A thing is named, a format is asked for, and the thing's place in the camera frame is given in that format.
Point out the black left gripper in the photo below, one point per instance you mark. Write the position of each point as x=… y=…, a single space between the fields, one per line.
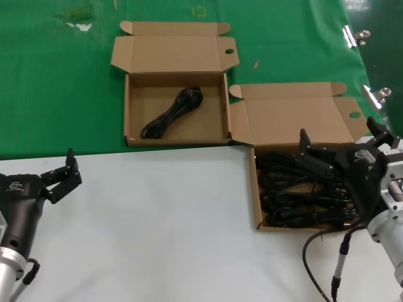
x=22 y=201

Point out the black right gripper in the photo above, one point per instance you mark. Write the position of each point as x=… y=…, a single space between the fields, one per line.
x=362 y=174

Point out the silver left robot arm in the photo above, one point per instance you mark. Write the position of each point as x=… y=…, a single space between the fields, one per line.
x=7 y=270

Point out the empty-lidded brown cardboard box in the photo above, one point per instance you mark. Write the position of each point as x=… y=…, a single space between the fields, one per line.
x=151 y=50

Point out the silver binder clip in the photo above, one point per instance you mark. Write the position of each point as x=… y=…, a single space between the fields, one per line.
x=351 y=36
x=373 y=97

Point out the green table mat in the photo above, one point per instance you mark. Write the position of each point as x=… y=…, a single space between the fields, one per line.
x=56 y=94

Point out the small tan paper scrap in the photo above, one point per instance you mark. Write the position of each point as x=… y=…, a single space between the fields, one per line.
x=257 y=64

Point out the small wooden stick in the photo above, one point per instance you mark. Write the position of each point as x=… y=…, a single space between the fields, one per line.
x=116 y=4

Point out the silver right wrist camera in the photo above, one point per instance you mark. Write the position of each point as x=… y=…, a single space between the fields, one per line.
x=393 y=176

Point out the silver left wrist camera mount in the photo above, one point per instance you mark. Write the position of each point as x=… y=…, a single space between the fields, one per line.
x=2 y=226

